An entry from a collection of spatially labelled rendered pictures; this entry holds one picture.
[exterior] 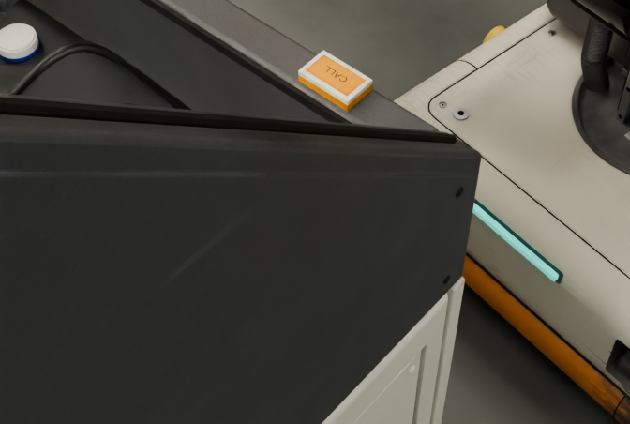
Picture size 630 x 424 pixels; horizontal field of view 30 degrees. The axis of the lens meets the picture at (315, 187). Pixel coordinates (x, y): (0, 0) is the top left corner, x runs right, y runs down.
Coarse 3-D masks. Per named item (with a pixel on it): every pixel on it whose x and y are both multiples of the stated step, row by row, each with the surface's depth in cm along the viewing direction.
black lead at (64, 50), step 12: (60, 48) 83; (72, 48) 83; (84, 48) 83; (96, 48) 84; (48, 60) 83; (120, 60) 86; (36, 72) 83; (132, 72) 87; (24, 84) 84; (156, 84) 90; (168, 96) 91; (180, 108) 93
